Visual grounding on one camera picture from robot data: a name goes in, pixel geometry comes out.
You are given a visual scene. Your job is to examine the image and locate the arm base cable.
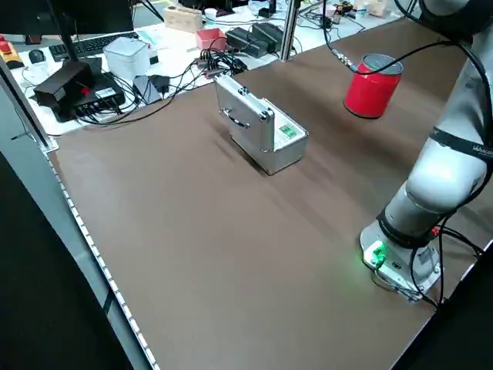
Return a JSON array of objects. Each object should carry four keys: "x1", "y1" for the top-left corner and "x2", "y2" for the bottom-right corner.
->
[{"x1": 407, "y1": 225, "x2": 485, "y2": 309}]

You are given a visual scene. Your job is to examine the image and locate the usb hub with cables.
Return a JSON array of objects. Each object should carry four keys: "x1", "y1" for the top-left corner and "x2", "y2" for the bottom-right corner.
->
[{"x1": 194, "y1": 53, "x2": 228, "y2": 80}]

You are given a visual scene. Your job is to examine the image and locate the black keyboard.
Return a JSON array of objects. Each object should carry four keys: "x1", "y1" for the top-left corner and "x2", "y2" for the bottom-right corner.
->
[{"x1": 49, "y1": 32, "x2": 140, "y2": 62}]

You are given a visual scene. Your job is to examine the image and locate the black plug adapter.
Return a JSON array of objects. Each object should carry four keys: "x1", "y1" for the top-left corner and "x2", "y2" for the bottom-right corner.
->
[{"x1": 148, "y1": 73, "x2": 170, "y2": 96}]

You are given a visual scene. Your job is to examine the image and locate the aluminium frame post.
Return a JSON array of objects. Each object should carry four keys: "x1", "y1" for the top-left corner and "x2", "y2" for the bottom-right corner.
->
[
  {"x1": 0, "y1": 61, "x2": 59, "y2": 151},
  {"x1": 280, "y1": 0, "x2": 301, "y2": 62}
]

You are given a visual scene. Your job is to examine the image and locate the black ridged power brick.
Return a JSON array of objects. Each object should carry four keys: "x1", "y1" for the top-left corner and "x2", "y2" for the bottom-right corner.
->
[
  {"x1": 225, "y1": 25, "x2": 257, "y2": 55},
  {"x1": 249, "y1": 22, "x2": 284, "y2": 55}
]

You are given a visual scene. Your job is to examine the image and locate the black box with red mark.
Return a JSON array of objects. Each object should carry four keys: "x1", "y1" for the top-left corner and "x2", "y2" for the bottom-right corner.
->
[{"x1": 33, "y1": 59, "x2": 96, "y2": 109}]

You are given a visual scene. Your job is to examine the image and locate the red push-button trash can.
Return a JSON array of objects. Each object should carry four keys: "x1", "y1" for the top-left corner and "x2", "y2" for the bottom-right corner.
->
[{"x1": 344, "y1": 52, "x2": 404, "y2": 119}]

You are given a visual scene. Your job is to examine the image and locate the black network switch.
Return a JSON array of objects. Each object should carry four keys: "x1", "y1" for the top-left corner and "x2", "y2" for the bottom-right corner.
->
[{"x1": 53, "y1": 71, "x2": 127, "y2": 123}]

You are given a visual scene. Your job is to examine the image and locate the grey power adapter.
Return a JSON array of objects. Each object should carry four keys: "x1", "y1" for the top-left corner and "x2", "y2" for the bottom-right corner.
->
[{"x1": 132, "y1": 75, "x2": 163, "y2": 105}]

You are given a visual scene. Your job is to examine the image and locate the black monitor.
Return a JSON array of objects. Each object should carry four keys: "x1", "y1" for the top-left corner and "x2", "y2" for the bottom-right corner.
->
[{"x1": 0, "y1": 0, "x2": 135, "y2": 39}]

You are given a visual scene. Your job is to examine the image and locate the silver aluminium case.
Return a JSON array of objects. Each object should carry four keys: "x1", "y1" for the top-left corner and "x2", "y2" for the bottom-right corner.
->
[{"x1": 213, "y1": 74, "x2": 310, "y2": 177}]

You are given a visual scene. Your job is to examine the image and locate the white cube box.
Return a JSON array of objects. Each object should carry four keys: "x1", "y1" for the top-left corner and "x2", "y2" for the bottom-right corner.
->
[{"x1": 102, "y1": 36, "x2": 152, "y2": 82}]

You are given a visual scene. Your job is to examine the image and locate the red open box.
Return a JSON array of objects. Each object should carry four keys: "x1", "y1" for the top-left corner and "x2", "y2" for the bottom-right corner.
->
[{"x1": 195, "y1": 27, "x2": 227, "y2": 51}]

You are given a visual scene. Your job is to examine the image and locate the yellow emergency stop button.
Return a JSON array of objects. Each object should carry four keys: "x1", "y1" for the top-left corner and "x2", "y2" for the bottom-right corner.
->
[{"x1": 0, "y1": 33, "x2": 22, "y2": 70}]

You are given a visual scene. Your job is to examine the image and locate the arm cable with connector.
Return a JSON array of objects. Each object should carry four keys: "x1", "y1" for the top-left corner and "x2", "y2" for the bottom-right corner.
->
[{"x1": 322, "y1": 0, "x2": 488, "y2": 78}]

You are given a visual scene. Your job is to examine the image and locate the light wooden box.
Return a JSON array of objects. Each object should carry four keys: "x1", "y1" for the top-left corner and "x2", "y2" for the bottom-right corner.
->
[{"x1": 162, "y1": 5, "x2": 204, "y2": 31}]

